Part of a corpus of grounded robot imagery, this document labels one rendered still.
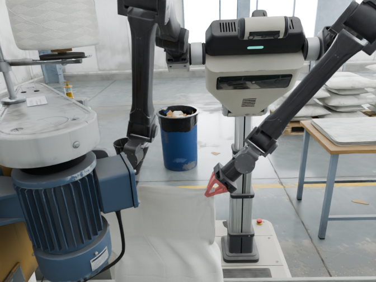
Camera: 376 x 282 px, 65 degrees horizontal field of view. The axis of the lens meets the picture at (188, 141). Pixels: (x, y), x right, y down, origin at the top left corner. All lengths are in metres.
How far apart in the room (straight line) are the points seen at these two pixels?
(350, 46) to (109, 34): 8.59
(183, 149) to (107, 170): 2.61
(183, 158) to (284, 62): 2.20
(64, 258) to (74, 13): 0.46
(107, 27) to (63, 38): 8.55
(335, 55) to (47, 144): 0.63
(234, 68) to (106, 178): 0.75
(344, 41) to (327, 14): 8.68
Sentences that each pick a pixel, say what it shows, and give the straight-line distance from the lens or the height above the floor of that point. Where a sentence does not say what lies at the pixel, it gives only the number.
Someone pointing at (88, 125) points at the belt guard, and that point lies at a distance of 0.53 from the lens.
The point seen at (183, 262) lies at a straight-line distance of 1.08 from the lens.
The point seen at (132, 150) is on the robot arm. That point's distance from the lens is 0.83.
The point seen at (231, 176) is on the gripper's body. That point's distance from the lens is 0.90.
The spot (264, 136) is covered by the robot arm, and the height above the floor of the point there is 1.25.
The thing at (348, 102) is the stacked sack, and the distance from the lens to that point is 4.53.
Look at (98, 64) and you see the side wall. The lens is 9.35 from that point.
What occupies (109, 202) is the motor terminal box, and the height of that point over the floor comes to 1.24.
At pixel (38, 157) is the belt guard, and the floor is 1.38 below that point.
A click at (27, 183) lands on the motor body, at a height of 1.33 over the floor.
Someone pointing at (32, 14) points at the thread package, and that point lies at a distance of 0.63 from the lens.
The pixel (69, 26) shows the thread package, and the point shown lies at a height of 1.57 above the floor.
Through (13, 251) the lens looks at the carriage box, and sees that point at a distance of 0.77.
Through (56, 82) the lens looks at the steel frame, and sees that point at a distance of 9.52.
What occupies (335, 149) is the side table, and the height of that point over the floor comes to 0.75.
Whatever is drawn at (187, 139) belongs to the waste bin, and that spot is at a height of 0.38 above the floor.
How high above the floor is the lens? 1.57
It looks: 22 degrees down
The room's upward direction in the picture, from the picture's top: 3 degrees counter-clockwise
